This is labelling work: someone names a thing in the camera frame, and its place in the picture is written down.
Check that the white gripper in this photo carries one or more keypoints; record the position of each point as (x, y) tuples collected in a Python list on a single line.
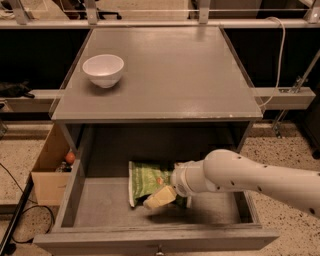
[(179, 183)]

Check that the green jalapeno chip bag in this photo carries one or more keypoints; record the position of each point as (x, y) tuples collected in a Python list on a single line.
[(146, 178)]

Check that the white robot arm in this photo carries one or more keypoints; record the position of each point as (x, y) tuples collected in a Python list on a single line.
[(226, 171)]

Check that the drawer knob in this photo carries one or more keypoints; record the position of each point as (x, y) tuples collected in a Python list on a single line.
[(159, 251)]

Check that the grey open drawer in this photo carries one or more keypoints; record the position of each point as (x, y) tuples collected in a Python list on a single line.
[(95, 217)]

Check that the grey cabinet counter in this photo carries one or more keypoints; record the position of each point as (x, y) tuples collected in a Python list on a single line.
[(182, 93)]

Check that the orange ball in box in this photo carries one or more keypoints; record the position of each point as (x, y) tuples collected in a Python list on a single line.
[(70, 158)]

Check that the cardboard box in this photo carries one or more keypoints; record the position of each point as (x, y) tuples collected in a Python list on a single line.
[(50, 173)]

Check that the white bowl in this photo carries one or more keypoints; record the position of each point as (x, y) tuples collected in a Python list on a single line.
[(104, 70)]

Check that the black object on ledge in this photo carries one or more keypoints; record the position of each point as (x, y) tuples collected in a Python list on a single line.
[(15, 90)]

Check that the metal railing frame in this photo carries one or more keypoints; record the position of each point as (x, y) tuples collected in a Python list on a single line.
[(54, 14)]

